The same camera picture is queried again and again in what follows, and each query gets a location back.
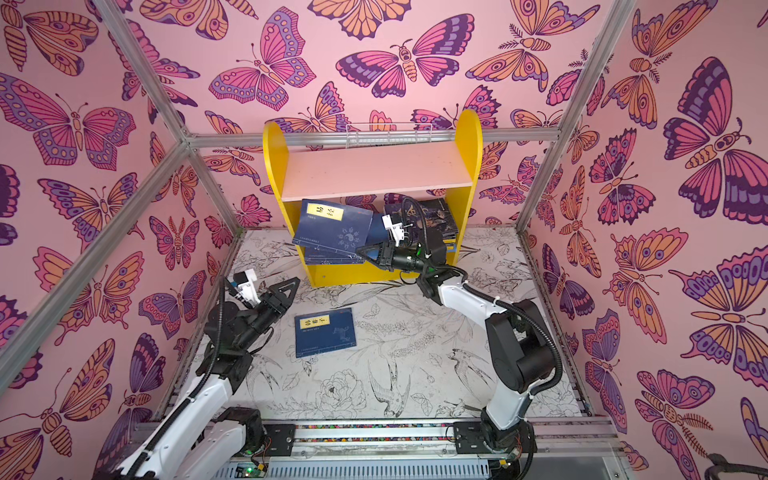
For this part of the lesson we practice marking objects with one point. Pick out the small green circuit board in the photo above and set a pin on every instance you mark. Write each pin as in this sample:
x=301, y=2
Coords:
x=250, y=470

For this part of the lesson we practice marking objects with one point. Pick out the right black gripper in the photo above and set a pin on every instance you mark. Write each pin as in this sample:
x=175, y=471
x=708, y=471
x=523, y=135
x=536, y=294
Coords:
x=384, y=255

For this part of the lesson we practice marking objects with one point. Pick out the yellow pink blue bookshelf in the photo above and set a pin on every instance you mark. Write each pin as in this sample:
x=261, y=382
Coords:
x=406, y=169

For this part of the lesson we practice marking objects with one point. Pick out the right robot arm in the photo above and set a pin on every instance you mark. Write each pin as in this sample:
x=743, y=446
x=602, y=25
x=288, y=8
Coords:
x=523, y=353

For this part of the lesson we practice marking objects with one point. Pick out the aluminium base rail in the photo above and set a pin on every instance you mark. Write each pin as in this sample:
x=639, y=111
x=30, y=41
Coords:
x=424, y=449

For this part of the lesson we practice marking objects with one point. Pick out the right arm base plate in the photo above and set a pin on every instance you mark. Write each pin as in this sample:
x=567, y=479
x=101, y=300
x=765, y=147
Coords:
x=479, y=437

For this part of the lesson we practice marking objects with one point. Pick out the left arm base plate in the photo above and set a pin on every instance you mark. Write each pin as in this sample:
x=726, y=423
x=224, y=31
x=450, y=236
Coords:
x=278, y=441

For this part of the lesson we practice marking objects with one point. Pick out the white wire basket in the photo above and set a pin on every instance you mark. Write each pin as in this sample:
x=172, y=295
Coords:
x=387, y=133

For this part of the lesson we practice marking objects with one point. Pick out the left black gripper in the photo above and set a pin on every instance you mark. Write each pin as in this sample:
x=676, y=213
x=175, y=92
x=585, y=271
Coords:
x=272, y=305

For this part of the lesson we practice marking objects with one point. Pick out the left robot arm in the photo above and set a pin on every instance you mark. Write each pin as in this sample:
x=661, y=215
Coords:
x=202, y=432

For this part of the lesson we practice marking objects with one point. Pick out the dark blue portrait book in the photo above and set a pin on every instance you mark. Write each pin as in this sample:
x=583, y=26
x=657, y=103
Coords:
x=436, y=212

